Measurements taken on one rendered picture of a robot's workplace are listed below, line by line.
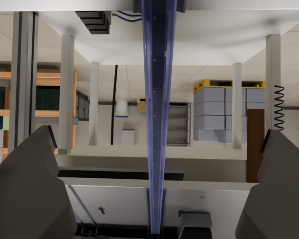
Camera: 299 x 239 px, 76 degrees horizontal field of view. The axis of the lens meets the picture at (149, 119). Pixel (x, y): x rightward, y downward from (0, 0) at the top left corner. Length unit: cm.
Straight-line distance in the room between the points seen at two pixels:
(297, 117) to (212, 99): 700
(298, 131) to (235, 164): 993
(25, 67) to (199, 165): 53
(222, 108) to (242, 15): 341
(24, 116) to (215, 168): 53
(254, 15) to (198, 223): 51
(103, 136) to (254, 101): 564
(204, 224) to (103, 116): 768
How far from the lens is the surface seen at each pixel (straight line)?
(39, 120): 334
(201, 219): 30
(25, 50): 58
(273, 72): 70
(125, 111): 724
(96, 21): 48
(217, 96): 394
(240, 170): 64
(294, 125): 1040
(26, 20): 61
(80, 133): 809
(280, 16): 65
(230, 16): 60
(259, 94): 432
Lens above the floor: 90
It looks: 2 degrees down
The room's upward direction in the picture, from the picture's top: 179 degrees counter-clockwise
